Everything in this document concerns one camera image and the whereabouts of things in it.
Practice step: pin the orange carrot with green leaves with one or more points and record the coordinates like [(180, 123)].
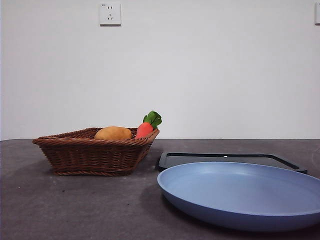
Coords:
[(143, 130)]

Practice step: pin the yellow-brown potato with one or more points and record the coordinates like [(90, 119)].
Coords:
[(112, 133)]

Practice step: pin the black rectangular tray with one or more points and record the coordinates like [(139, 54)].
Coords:
[(225, 159)]

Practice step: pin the brown wicker basket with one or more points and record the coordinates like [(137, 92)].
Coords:
[(87, 155)]

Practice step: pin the blue round plate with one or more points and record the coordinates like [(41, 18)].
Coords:
[(237, 190)]

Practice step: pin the white wall socket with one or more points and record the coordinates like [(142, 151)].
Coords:
[(110, 13)]

